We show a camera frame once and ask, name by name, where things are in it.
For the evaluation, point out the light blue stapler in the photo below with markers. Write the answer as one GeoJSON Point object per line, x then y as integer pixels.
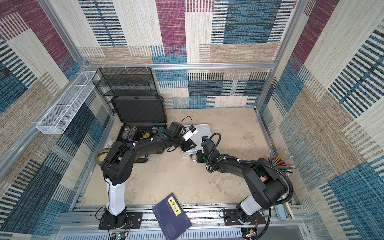
{"type": "Point", "coordinates": [284, 212]}

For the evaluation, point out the small pink card packet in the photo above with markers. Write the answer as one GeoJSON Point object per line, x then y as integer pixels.
{"type": "Point", "coordinates": [109, 144]}

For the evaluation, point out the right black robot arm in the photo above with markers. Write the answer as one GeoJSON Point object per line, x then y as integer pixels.
{"type": "Point", "coordinates": [268, 185]}

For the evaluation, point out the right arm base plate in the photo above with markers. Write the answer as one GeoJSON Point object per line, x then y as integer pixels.
{"type": "Point", "coordinates": [231, 218]}

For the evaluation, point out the multicolour poker chip row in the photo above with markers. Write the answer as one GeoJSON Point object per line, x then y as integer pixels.
{"type": "Point", "coordinates": [129, 133]}

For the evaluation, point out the black wire shelf rack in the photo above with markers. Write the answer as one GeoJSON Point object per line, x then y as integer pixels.
{"type": "Point", "coordinates": [125, 81]}

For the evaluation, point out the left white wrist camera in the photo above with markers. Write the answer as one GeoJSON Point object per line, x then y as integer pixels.
{"type": "Point", "coordinates": [190, 131]}

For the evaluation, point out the small silver aluminium case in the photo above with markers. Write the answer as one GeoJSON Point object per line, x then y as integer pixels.
{"type": "Point", "coordinates": [202, 130]}

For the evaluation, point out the red pencil cup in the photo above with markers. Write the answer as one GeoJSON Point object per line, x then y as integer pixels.
{"type": "Point", "coordinates": [283, 161]}

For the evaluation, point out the dark blue book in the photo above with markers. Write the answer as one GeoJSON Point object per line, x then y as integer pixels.
{"type": "Point", "coordinates": [171, 217]}

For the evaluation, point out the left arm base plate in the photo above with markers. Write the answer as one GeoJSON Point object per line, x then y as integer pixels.
{"type": "Point", "coordinates": [133, 220]}

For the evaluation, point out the white mesh wall basket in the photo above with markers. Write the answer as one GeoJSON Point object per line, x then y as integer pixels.
{"type": "Point", "coordinates": [60, 115]}

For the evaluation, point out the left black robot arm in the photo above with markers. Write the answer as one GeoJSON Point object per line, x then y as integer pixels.
{"type": "Point", "coordinates": [118, 164]}

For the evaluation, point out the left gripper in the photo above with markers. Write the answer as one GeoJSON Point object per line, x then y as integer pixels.
{"type": "Point", "coordinates": [190, 145]}

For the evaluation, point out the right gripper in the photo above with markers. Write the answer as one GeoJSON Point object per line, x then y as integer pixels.
{"type": "Point", "coordinates": [200, 154]}

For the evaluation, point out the large black poker case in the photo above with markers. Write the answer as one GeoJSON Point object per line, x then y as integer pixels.
{"type": "Point", "coordinates": [144, 112]}

